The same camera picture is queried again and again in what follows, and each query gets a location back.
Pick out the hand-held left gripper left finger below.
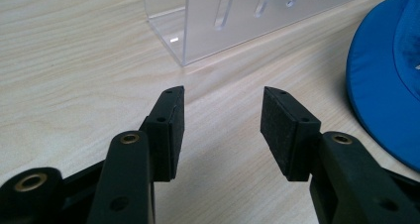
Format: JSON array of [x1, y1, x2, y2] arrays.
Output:
[[86, 85, 185, 224]]

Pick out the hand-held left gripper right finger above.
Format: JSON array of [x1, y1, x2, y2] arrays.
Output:
[[260, 86, 420, 224]]

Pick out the blue bucket hat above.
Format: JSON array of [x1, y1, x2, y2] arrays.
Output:
[[345, 0, 420, 172]]

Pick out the clear acrylic rack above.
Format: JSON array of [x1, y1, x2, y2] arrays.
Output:
[[142, 0, 380, 67]]

